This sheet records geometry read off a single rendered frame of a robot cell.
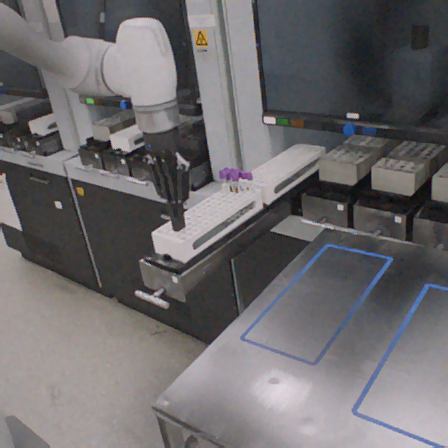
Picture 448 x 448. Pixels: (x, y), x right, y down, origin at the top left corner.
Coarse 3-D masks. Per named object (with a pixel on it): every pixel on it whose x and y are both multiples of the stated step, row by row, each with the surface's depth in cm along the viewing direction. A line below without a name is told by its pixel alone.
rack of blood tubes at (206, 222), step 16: (224, 192) 136; (240, 192) 134; (256, 192) 133; (192, 208) 129; (208, 208) 128; (224, 208) 127; (240, 208) 128; (256, 208) 133; (192, 224) 122; (208, 224) 121; (224, 224) 131; (160, 240) 119; (176, 240) 116; (192, 240) 117; (208, 240) 122; (176, 256) 118; (192, 256) 118
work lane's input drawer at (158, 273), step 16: (288, 192) 142; (304, 192) 146; (272, 208) 137; (288, 208) 141; (240, 224) 129; (256, 224) 132; (272, 224) 137; (224, 240) 125; (240, 240) 128; (144, 256) 122; (160, 256) 120; (208, 256) 120; (224, 256) 124; (144, 272) 123; (160, 272) 118; (176, 272) 115; (192, 272) 117; (208, 272) 121; (160, 288) 121; (176, 288) 117; (192, 288) 118; (160, 304) 116
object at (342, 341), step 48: (336, 240) 116; (384, 240) 113; (288, 288) 102; (336, 288) 100; (384, 288) 98; (432, 288) 96; (240, 336) 92; (288, 336) 90; (336, 336) 88; (384, 336) 87; (432, 336) 85; (192, 384) 83; (240, 384) 82; (288, 384) 80; (336, 384) 79; (384, 384) 78; (432, 384) 77; (192, 432) 77; (240, 432) 74; (288, 432) 73; (336, 432) 72; (384, 432) 71; (432, 432) 70
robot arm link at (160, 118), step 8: (160, 104) 103; (168, 104) 104; (176, 104) 106; (136, 112) 105; (144, 112) 104; (152, 112) 104; (160, 112) 104; (168, 112) 105; (176, 112) 106; (136, 120) 108; (144, 120) 105; (152, 120) 104; (160, 120) 104; (168, 120) 105; (176, 120) 107; (144, 128) 106; (152, 128) 105; (160, 128) 105; (168, 128) 106
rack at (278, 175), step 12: (300, 144) 158; (288, 156) 153; (300, 156) 150; (312, 156) 149; (264, 168) 146; (276, 168) 146; (288, 168) 144; (300, 168) 145; (312, 168) 151; (264, 180) 140; (276, 180) 138; (288, 180) 150; (300, 180) 146; (264, 192) 136; (276, 192) 144
